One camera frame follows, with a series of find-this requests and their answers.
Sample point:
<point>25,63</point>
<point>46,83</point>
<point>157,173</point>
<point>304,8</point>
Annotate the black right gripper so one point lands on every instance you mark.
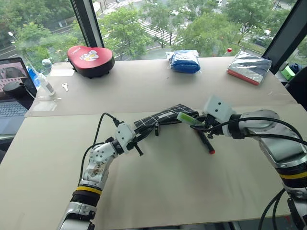
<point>211,125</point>

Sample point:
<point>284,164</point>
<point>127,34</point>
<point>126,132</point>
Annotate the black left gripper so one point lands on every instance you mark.
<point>140,134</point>

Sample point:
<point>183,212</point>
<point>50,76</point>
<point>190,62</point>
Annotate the green highlighter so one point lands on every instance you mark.
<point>188,118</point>

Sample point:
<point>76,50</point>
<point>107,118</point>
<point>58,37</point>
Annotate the black white grid pouch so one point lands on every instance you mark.
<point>168,113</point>

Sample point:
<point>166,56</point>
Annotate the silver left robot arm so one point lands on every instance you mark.
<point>96,165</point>

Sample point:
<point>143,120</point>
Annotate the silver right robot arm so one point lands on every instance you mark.
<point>275,148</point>

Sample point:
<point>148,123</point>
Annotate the black red-tipped marker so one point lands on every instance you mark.
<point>206,142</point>

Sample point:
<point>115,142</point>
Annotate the blue cloth in plastic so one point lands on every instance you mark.
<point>184,61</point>

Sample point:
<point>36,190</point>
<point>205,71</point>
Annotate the silver blue wrapped package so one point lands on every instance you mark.
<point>249,67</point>

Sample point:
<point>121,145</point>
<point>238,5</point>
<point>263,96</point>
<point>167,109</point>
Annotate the small white key-shaped piece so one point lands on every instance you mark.
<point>65,87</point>

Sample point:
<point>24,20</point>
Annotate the red heart-shaped cushion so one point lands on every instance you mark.
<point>90,58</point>

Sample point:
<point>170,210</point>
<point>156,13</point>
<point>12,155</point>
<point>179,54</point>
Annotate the green white small box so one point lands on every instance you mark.
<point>287,72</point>

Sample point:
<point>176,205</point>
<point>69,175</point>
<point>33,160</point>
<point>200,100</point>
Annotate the black chair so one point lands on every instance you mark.
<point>298,88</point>

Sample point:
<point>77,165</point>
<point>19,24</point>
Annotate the white spray bottle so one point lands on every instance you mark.
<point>46,85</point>

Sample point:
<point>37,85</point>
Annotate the teal round cap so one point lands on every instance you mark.
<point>47,63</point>

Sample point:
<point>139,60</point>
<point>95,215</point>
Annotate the open laptop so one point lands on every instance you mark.
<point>12,110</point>

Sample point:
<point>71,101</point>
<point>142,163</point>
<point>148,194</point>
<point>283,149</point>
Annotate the black round device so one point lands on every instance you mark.
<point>14,89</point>

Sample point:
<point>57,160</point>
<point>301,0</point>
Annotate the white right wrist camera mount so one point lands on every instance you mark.
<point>218,107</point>

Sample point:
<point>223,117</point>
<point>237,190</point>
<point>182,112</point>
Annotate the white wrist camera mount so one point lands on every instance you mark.
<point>124,134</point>
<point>218,107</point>

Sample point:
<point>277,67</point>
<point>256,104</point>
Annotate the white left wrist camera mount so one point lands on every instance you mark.
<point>124,134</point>

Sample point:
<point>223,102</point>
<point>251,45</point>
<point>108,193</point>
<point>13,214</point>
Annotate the black window frame post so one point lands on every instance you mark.
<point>287,31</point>
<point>88,24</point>

